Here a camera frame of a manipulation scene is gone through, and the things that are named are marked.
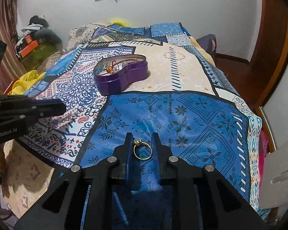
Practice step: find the striped red curtain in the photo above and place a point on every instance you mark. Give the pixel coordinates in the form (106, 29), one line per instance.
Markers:
(10, 67)

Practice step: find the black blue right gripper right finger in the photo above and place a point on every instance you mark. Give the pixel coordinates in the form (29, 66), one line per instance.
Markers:
(203, 198)

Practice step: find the white cabinet with stickers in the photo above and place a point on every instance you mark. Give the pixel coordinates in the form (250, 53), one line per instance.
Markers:
(274, 188)

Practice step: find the pile of clothes and boxes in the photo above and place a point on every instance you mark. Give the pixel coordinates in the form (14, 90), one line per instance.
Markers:
(48, 43)

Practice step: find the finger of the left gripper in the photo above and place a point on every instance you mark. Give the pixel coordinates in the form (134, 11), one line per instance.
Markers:
(22, 101)
(34, 113)

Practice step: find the dark purple pillow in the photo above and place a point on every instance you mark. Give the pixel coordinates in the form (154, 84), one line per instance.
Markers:
(209, 44)

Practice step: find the small beaded jewelry piece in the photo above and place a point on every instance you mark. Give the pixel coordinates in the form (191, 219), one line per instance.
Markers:
(105, 69)

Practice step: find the orange box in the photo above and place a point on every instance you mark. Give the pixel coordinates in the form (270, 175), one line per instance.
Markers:
(28, 49)

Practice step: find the blue patchwork bedspread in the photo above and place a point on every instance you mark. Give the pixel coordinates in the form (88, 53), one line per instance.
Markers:
(179, 100)

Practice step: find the white sliding wardrobe door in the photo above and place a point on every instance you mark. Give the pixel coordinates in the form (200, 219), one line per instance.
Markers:
(276, 110)

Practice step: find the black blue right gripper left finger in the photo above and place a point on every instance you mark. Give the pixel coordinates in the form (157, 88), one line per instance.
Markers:
(82, 197)

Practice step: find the purple heart-shaped tin box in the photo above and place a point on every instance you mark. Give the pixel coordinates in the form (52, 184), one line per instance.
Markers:
(122, 77)

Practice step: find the silver ring keychain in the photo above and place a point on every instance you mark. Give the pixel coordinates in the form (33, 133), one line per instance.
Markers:
(126, 62)

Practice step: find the yellow cloth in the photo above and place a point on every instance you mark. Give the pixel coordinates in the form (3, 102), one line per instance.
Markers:
(25, 82)

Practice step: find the wooden wardrobe frame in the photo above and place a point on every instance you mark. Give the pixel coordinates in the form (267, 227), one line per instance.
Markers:
(270, 56)

